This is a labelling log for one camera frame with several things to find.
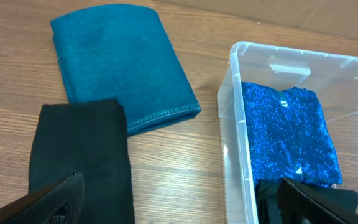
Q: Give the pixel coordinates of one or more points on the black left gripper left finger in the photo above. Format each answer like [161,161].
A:
[58,203]

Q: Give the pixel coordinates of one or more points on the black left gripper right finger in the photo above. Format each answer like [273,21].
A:
[298,201]

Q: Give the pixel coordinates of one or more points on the black cloth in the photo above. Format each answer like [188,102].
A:
[90,138]
[269,212]

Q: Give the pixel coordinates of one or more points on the blue sequin cloth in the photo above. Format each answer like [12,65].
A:
[288,136]

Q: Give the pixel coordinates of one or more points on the clear plastic container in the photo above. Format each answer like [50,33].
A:
[334,79]

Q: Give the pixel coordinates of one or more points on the dark blue folded towel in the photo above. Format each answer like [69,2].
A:
[122,51]

